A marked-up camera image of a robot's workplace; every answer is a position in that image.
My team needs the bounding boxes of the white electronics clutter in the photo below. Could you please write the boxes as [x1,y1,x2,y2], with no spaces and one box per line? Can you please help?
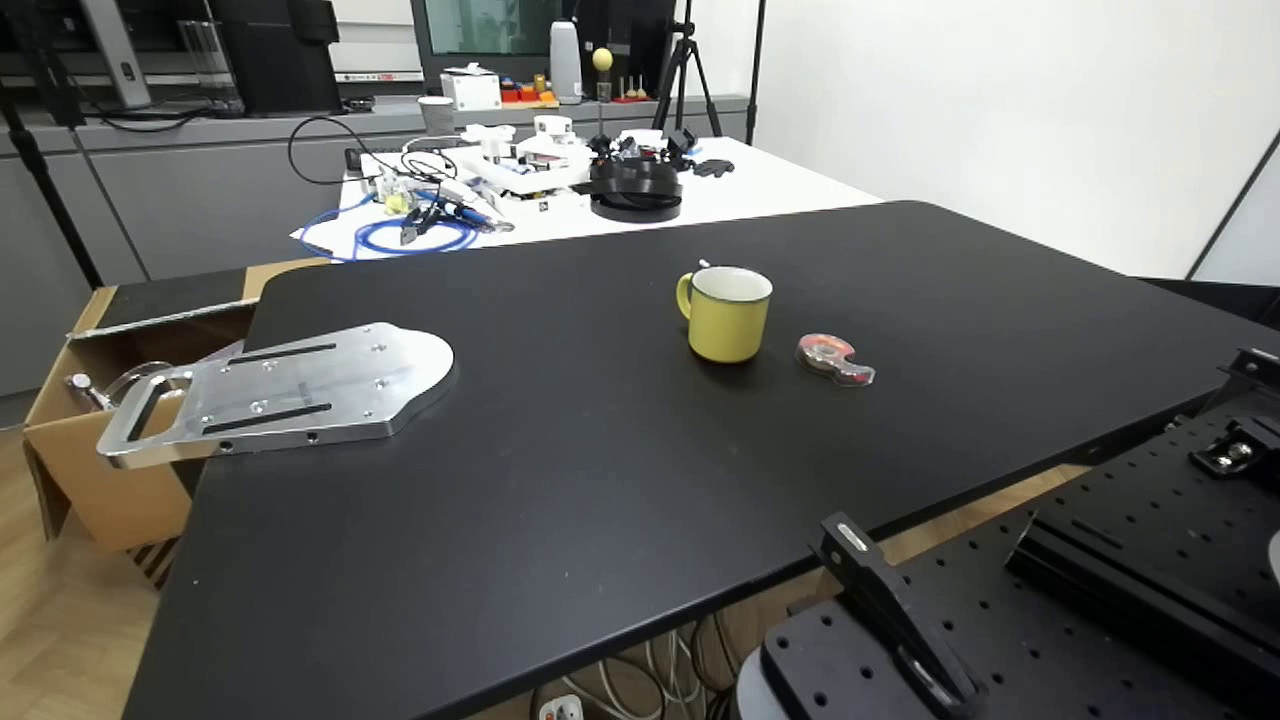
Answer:
[444,110,599,202]

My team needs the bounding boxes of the black perforated optical breadboard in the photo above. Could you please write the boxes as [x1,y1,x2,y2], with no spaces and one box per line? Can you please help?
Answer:
[757,346,1280,720]

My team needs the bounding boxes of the silver metal mounting plate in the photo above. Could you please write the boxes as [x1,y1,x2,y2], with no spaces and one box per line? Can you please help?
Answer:
[93,321,459,470]

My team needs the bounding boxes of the white pot with lid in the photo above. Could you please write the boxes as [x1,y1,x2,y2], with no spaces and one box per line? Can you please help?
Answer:
[437,61,504,116]

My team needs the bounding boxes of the dark wall monitor screen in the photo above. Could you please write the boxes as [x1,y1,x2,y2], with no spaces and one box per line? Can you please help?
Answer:
[407,0,576,91]

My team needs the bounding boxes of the red transparent tape dispenser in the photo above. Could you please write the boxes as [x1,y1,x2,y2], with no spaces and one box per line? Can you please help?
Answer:
[797,328,881,391]

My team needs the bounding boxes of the blue coiled cable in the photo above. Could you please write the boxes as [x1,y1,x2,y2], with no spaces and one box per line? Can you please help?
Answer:
[346,194,485,260]

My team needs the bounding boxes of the white table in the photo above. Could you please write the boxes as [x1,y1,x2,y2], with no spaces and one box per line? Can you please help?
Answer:
[290,128,885,262]

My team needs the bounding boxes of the black slanted tripod leg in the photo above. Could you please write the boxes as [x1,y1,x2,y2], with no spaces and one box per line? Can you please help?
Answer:
[0,76,107,292]

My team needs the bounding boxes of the black bracket with screw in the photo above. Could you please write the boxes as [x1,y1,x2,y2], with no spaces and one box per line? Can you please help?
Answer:
[1189,411,1280,482]

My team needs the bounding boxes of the white cylinder speaker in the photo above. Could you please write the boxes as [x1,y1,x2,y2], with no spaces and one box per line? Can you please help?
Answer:
[548,17,589,107]

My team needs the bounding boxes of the brown cardboard box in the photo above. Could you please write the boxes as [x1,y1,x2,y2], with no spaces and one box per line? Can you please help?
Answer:
[18,257,336,557]

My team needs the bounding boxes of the black rail block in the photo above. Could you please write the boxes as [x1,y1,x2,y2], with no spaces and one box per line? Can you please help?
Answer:
[1002,497,1280,696]

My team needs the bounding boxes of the black VR headset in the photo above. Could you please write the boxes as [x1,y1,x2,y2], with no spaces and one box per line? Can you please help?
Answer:
[583,128,686,225]

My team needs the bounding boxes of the black camera tripod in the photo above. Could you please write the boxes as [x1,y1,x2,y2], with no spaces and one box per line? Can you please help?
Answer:
[650,0,726,135]

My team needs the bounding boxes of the white cables under table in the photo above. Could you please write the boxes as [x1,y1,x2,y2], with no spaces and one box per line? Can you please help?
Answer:
[530,618,753,720]

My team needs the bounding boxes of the black vertical pole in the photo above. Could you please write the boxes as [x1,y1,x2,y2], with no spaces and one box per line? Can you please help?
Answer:
[740,0,773,149]

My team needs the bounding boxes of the black camera clamp mount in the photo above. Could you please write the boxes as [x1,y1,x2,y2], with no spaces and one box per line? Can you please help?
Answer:
[813,511,985,720]

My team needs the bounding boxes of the yellow enamel mug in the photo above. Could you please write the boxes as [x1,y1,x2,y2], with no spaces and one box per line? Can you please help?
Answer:
[672,262,775,367]

